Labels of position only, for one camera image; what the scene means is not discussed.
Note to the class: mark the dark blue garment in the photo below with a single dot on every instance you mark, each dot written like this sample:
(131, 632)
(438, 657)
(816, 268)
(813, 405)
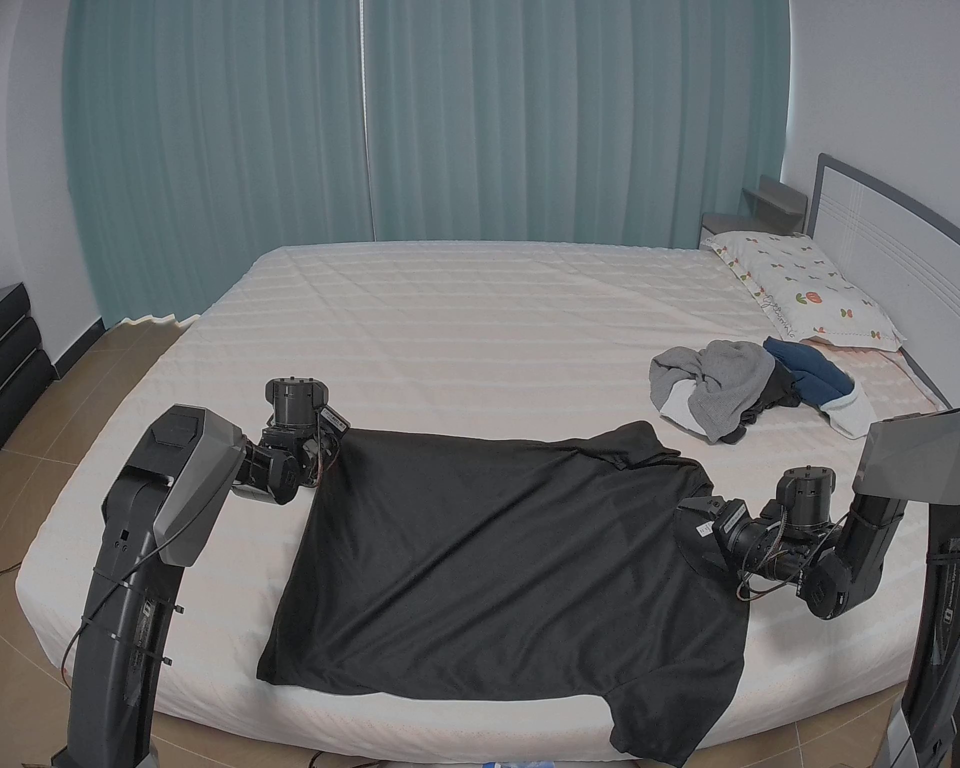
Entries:
(814, 371)

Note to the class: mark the grey bedside table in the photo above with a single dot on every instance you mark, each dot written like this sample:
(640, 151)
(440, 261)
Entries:
(761, 214)

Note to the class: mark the white garment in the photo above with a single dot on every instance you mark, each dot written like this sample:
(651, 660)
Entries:
(851, 412)

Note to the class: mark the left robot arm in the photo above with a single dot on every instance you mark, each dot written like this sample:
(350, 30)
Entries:
(180, 480)

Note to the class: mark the grey garment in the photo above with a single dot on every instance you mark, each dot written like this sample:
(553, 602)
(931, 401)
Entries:
(720, 382)

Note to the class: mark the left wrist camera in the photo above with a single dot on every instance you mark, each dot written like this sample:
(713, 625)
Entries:
(336, 420)

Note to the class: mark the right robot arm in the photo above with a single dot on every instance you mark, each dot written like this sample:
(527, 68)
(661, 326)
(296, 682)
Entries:
(907, 457)

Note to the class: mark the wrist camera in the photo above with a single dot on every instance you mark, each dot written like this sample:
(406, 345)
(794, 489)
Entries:
(705, 514)
(336, 420)

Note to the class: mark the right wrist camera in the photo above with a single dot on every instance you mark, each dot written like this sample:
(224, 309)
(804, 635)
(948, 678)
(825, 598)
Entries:
(705, 514)

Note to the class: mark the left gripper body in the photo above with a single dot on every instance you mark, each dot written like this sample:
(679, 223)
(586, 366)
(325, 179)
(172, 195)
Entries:
(319, 459)

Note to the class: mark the blue-green curtain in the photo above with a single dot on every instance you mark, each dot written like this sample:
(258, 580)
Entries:
(562, 120)
(210, 150)

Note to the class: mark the white printed pillow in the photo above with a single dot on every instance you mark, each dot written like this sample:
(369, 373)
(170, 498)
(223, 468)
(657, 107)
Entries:
(806, 289)

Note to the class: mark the black chest of drawers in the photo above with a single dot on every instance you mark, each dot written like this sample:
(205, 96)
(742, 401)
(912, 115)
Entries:
(19, 352)

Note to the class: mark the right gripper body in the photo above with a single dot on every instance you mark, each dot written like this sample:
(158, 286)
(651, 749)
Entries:
(750, 546)

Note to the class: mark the black T-shirt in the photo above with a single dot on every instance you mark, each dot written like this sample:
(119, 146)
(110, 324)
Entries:
(510, 547)

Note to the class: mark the small black garment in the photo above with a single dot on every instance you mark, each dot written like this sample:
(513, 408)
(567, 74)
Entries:
(776, 390)

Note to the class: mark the bed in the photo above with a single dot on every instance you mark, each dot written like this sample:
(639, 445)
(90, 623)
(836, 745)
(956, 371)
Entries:
(450, 337)

